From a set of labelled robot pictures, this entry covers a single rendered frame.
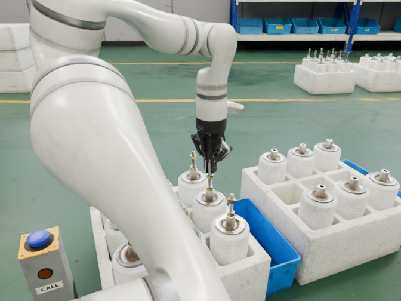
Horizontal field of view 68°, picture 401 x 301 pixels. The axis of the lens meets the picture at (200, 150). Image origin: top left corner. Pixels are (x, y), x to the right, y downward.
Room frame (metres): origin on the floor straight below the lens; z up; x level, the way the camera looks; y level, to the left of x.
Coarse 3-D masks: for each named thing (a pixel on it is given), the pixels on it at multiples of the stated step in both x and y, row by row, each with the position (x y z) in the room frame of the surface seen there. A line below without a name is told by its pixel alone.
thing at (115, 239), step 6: (108, 228) 0.55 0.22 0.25; (108, 234) 0.54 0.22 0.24; (114, 234) 0.54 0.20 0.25; (120, 234) 0.53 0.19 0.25; (108, 240) 0.54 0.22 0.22; (114, 240) 0.53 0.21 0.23; (120, 240) 0.53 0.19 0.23; (126, 240) 0.53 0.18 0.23; (108, 246) 0.55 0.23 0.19; (114, 246) 0.53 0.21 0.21; (114, 252) 0.54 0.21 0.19
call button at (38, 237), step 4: (32, 232) 0.45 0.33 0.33; (36, 232) 0.45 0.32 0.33; (40, 232) 0.45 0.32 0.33; (44, 232) 0.45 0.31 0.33; (48, 232) 0.45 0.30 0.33; (28, 236) 0.44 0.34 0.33; (32, 236) 0.44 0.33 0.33; (36, 236) 0.44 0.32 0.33; (40, 236) 0.44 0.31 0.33; (44, 236) 0.44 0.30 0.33; (48, 236) 0.44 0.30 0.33; (28, 240) 0.43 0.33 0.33; (32, 240) 0.43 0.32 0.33; (36, 240) 0.43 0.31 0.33; (40, 240) 0.43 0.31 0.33; (44, 240) 0.43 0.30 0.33; (28, 244) 0.42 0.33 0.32; (32, 244) 0.42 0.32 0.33; (36, 244) 0.42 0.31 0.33; (40, 244) 0.42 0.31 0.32
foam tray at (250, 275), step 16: (176, 192) 0.81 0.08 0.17; (96, 224) 0.65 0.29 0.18; (192, 224) 0.65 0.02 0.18; (96, 240) 0.58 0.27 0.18; (208, 240) 0.60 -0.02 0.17; (208, 256) 0.53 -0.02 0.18; (256, 256) 0.53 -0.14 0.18; (112, 272) 0.49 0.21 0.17; (224, 272) 0.48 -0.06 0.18; (240, 272) 0.49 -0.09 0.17; (256, 272) 0.51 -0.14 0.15; (240, 288) 0.49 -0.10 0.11; (256, 288) 0.51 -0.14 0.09
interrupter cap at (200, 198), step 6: (198, 192) 0.69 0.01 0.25; (204, 192) 0.69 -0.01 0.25; (216, 192) 0.70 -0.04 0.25; (198, 198) 0.67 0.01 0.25; (204, 198) 0.67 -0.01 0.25; (216, 198) 0.67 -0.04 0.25; (222, 198) 0.66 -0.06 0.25; (204, 204) 0.64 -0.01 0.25; (210, 204) 0.64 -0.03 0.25; (216, 204) 0.64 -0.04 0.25
